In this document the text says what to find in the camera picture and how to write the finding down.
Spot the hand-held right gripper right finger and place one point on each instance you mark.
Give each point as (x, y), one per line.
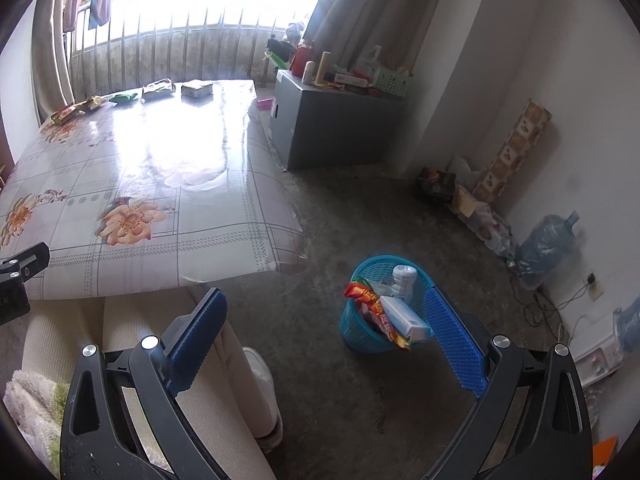
(455, 342)

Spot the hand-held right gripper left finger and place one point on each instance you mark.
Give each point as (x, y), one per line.
(197, 340)

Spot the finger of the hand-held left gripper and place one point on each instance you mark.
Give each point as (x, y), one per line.
(25, 262)

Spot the white carton box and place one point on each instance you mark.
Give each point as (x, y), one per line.
(407, 320)

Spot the red plastic wrapper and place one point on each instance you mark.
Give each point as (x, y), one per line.
(382, 322)

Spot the white bottle with red cap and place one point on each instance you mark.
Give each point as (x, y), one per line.
(404, 282)

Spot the blue plastic basket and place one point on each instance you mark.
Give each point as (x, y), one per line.
(360, 335)

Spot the red yellow striped wrapper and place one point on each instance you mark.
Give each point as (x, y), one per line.
(362, 292)

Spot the white shoe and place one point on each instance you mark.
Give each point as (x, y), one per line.
(262, 395)

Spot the plastic wrapped bottle pack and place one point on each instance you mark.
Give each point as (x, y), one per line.
(492, 230)

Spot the blue water jug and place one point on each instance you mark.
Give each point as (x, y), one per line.
(631, 325)
(545, 250)

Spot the beige paper bag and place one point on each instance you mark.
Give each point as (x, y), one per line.
(464, 201)

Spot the white water dispenser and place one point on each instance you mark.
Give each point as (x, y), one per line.
(597, 347)

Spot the fluffy white green garment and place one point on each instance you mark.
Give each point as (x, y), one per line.
(30, 410)

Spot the small orange snack packet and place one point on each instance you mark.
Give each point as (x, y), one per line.
(66, 115)

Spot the floral tablecloth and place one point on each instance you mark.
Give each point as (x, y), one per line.
(150, 170)

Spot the dark printed box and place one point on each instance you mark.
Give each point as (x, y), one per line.
(437, 185)

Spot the small yellow snack packet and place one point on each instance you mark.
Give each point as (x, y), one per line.
(91, 104)

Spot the crumpled white plastic bag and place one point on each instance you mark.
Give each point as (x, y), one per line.
(465, 167)

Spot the orange box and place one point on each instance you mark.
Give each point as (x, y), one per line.
(607, 451)

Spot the small green packet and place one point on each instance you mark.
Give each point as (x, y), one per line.
(124, 98)

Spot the pink floral blanket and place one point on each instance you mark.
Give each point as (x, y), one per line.
(602, 472)

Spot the patterned tall carton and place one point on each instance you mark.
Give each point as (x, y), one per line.
(515, 150)

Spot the beige curtain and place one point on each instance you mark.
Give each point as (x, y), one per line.
(50, 45)

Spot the grey cabinet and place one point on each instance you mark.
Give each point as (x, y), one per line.
(340, 130)

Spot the pale wrapped pack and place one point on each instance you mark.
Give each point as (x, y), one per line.
(197, 89)

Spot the green plastic storage basket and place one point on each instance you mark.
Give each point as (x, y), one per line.
(395, 84)

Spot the metal window railing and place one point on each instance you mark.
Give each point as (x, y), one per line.
(200, 50)

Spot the red white flat box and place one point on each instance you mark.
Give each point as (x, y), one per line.
(352, 80)

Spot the small white bottle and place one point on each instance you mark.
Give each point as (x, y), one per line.
(309, 74)

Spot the red thermos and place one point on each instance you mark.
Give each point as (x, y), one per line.
(300, 60)

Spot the beige comb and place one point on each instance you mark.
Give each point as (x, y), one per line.
(323, 67)

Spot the pale cloth bundle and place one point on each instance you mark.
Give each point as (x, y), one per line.
(295, 32)

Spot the grey curtain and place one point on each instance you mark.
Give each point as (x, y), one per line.
(370, 10)

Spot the wall outlet with plug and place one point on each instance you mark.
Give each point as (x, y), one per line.
(594, 286)

